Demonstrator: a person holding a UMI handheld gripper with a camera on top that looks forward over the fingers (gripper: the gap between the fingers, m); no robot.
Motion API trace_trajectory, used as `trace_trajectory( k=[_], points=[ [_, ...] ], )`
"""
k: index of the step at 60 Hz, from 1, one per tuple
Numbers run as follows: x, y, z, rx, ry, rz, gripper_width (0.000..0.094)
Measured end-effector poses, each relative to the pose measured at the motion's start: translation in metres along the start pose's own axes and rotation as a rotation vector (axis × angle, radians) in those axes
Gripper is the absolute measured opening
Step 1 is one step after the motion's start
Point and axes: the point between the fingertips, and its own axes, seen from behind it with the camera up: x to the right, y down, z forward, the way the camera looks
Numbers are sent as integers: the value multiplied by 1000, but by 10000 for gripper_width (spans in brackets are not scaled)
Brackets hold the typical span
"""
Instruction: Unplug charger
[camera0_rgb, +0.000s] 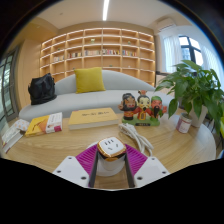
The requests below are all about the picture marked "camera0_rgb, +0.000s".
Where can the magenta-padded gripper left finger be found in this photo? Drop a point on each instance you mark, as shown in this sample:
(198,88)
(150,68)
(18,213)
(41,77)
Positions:
(71,168)

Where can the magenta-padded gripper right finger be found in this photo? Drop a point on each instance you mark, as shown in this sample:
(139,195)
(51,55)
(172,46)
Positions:
(150,168)

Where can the white charger with orange rim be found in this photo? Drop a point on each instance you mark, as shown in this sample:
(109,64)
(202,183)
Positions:
(111,146)

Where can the large yellow book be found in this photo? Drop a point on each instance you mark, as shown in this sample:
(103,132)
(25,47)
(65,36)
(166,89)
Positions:
(93,117)

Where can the small white jar pink label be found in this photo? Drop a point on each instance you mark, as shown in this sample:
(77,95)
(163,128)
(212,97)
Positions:
(183,124)

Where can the colourful three-figure figurine set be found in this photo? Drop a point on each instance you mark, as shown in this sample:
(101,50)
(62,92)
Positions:
(143,106)

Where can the small white paper pack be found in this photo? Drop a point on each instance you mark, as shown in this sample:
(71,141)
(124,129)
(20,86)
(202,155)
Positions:
(21,125)

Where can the grey curved sofa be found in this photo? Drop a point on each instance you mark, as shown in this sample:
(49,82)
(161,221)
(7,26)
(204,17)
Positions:
(93,100)

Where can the black bag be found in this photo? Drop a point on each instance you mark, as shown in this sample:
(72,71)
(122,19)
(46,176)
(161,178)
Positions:
(42,89)

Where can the yellow cushion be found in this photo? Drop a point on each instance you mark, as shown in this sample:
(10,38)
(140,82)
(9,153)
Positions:
(89,80)

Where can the green potted plant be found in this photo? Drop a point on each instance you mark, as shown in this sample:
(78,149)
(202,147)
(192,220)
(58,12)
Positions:
(196,88)

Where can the white sheer curtain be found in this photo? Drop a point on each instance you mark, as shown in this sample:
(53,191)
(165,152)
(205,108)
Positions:
(172,53)
(213,63)

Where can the wooden shelf unit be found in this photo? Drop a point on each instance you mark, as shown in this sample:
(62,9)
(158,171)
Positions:
(96,53)

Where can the dark-framed window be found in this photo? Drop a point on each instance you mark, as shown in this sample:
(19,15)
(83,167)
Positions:
(190,50)

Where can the white air conditioner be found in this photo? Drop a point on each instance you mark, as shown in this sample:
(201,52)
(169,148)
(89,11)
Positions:
(166,24)

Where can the long ceiling light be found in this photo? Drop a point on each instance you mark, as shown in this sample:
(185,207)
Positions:
(105,10)

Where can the glass door with dark frame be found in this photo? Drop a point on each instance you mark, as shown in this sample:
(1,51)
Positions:
(8,86)

